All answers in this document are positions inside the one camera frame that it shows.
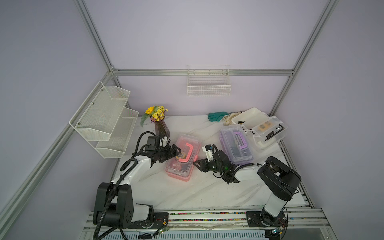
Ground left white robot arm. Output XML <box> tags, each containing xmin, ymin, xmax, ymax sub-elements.
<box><xmin>93</xmin><ymin>131</ymin><xmax>182</xmax><ymax>240</ymax></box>

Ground beige work glove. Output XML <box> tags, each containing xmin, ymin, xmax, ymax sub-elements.
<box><xmin>223</xmin><ymin>111</ymin><xmax>242</xmax><ymax>126</ymax></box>

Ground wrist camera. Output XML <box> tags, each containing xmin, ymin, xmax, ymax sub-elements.
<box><xmin>202</xmin><ymin>145</ymin><xmax>214</xmax><ymax>162</ymax></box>
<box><xmin>145</xmin><ymin>136</ymin><xmax>169</xmax><ymax>152</ymax></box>

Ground purple toolbox with clear lid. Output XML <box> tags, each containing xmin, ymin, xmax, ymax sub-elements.
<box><xmin>219</xmin><ymin>125</ymin><xmax>254</xmax><ymax>165</ymax></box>

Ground white toolbox with clear lid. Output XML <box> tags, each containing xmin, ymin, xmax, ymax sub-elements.
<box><xmin>232</xmin><ymin>108</ymin><xmax>288</xmax><ymax>152</ymax></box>

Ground white wire wall basket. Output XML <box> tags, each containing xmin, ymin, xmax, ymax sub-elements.
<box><xmin>187</xmin><ymin>65</ymin><xmax>232</xmax><ymax>97</ymax></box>

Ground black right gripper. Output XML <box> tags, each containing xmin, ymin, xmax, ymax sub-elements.
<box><xmin>193</xmin><ymin>157</ymin><xmax>225</xmax><ymax>173</ymax></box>

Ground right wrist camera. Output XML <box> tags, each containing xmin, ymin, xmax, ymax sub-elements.
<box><xmin>202</xmin><ymin>145</ymin><xmax>214</xmax><ymax>162</ymax></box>

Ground pink toolbox with clear lid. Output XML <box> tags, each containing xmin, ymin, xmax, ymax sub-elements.
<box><xmin>165</xmin><ymin>135</ymin><xmax>201</xmax><ymax>182</ymax></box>

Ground white mesh two-tier shelf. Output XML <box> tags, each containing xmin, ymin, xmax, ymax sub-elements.
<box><xmin>69</xmin><ymin>82</ymin><xmax>139</xmax><ymax>159</ymax></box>

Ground green work glove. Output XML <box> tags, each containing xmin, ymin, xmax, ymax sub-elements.
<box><xmin>208</xmin><ymin>112</ymin><xmax>229</xmax><ymax>122</ymax></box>

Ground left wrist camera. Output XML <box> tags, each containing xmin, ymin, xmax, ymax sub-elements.
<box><xmin>145</xmin><ymin>136</ymin><xmax>169</xmax><ymax>152</ymax></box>

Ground glass vase with yellow flowers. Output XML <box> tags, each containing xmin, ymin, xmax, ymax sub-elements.
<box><xmin>140</xmin><ymin>106</ymin><xmax>171</xmax><ymax>138</ymax></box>

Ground yellow tape measure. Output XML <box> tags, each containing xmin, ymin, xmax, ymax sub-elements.
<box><xmin>176</xmin><ymin>153</ymin><xmax>186</xmax><ymax>160</ymax></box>

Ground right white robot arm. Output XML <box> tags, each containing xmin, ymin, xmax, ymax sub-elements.
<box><xmin>194</xmin><ymin>149</ymin><xmax>302</xmax><ymax>229</ymax></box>

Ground black hex key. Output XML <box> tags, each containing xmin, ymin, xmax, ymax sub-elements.
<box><xmin>265</xmin><ymin>125</ymin><xmax>285</xmax><ymax>141</ymax></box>

